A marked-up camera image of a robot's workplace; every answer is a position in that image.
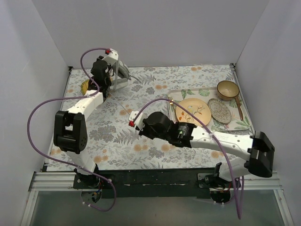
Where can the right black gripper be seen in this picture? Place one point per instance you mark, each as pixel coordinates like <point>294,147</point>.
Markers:
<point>143,131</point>

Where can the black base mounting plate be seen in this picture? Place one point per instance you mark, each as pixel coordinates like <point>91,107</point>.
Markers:
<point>197,182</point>

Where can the gold fork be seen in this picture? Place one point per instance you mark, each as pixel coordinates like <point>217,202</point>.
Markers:
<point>172,106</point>

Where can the beige bird plate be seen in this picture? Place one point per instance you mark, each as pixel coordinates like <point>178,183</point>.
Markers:
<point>195,106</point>

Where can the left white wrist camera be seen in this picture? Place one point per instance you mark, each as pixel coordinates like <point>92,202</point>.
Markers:
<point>111,56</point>

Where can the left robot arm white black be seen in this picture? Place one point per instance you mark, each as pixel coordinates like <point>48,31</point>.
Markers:
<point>70,131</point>

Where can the floral table mat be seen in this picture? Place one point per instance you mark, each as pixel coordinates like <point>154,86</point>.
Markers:
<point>114,145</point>

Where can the speckled oval plate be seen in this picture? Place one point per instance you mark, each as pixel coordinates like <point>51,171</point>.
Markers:
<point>219,111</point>

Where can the aluminium frame rail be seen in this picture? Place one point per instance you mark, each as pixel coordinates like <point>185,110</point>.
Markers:
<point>63,181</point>

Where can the yellow woven bamboo tray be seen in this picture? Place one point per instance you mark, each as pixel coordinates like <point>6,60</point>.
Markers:
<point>84,87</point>

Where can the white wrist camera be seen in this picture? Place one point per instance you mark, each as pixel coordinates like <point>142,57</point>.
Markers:
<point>136,120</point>
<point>111,56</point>

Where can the brown bowl with handle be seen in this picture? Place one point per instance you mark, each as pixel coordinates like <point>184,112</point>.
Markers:
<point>228,90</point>

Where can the leaf pattern serving tray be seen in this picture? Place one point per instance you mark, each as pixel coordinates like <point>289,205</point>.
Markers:
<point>205,94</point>

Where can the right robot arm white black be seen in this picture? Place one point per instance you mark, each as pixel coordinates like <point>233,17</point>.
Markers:
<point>253,154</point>

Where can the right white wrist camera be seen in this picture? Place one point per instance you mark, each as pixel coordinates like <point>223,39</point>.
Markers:
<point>136,120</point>

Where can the white grey gaming headphones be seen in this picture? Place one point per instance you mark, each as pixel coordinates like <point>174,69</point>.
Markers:
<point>122,76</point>

